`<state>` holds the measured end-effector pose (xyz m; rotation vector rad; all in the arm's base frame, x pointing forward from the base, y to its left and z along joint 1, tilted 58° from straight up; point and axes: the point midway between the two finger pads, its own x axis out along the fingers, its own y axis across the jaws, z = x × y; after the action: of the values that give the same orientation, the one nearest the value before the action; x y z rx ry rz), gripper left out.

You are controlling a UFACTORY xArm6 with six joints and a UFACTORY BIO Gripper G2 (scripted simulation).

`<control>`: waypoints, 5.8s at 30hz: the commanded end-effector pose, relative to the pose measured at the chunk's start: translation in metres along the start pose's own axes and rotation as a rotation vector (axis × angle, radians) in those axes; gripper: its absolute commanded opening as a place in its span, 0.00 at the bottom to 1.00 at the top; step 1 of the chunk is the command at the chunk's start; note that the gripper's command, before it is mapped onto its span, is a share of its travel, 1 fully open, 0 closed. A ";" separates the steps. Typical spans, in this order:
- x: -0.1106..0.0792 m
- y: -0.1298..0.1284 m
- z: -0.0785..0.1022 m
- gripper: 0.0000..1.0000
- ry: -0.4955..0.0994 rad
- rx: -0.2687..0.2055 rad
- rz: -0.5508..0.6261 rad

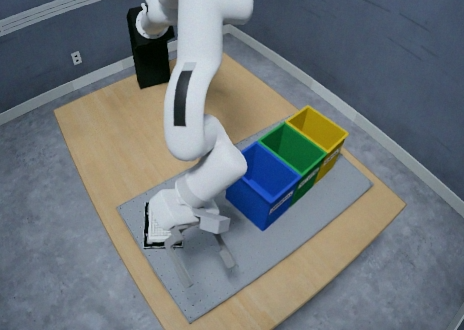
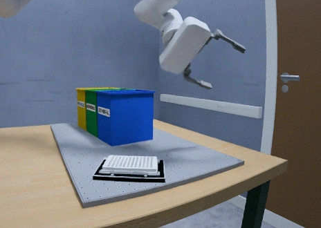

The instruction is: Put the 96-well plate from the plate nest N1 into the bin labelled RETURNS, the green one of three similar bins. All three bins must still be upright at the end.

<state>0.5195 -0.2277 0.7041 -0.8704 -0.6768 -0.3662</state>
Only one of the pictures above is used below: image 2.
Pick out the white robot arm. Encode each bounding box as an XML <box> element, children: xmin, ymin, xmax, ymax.
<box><xmin>0</xmin><ymin>0</ymin><xmax>183</xmax><ymax>40</ymax></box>

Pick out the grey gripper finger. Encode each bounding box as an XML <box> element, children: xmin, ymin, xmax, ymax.
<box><xmin>205</xmin><ymin>29</ymin><xmax>246</xmax><ymax>53</ymax></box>
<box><xmin>183</xmin><ymin>63</ymin><xmax>212</xmax><ymax>90</ymax></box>

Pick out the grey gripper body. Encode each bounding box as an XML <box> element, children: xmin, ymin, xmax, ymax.
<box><xmin>159</xmin><ymin>17</ymin><xmax>211</xmax><ymax>74</ymax></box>

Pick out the blue bin with label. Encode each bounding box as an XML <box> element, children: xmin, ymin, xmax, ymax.
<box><xmin>96</xmin><ymin>90</ymin><xmax>156</xmax><ymax>146</ymax></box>

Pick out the yellow open-top bin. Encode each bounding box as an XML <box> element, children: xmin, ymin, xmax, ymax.
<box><xmin>76</xmin><ymin>88</ymin><xmax>107</xmax><ymax>131</ymax></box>

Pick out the green bin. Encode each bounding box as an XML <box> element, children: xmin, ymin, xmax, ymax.
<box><xmin>84</xmin><ymin>88</ymin><xmax>128</xmax><ymax>137</ymax></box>

